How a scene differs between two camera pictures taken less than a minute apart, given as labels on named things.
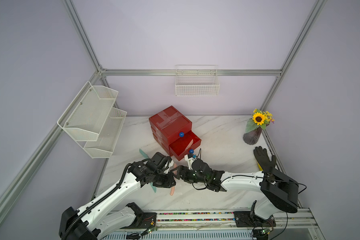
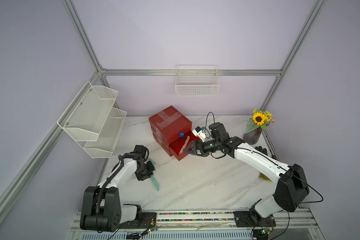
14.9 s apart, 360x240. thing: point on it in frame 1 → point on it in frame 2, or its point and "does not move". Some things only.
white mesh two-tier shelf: x=92 y=119 does not move
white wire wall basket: x=196 y=80 does not move
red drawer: x=184 y=145 does not move
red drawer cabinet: x=173 y=132 does not move
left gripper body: x=163 y=180 → x=145 y=171
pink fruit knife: x=173 y=188 → x=186 y=142
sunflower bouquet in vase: x=259 y=119 does not move
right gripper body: x=190 y=175 → x=210 y=146
